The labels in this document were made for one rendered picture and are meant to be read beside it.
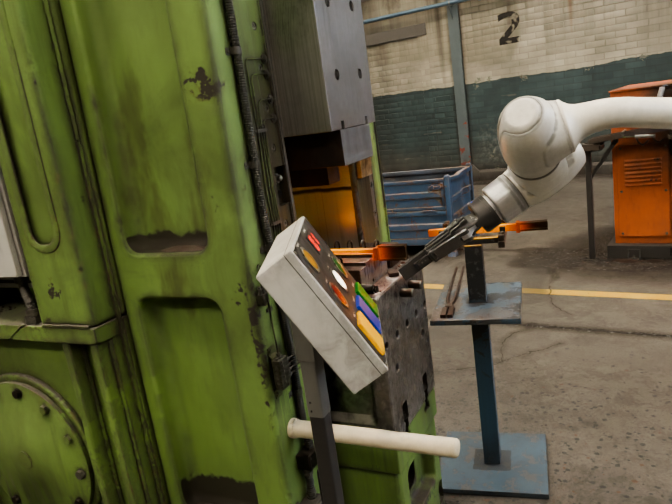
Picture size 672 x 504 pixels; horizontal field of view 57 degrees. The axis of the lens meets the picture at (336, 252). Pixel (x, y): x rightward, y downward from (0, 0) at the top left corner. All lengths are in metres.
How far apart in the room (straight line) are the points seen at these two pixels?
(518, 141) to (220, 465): 1.25
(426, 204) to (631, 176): 1.65
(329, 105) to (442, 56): 8.25
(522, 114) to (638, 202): 4.01
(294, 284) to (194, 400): 0.84
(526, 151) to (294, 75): 0.70
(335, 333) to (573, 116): 0.57
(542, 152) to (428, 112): 8.78
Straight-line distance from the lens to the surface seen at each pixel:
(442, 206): 5.48
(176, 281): 1.64
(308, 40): 1.63
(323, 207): 2.11
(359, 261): 1.76
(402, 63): 10.12
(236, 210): 1.47
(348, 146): 1.68
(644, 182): 5.10
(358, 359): 1.12
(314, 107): 1.62
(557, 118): 1.19
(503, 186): 1.32
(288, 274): 1.07
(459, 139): 9.76
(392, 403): 1.80
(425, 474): 2.27
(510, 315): 2.14
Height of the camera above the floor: 1.43
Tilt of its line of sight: 13 degrees down
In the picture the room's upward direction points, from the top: 8 degrees counter-clockwise
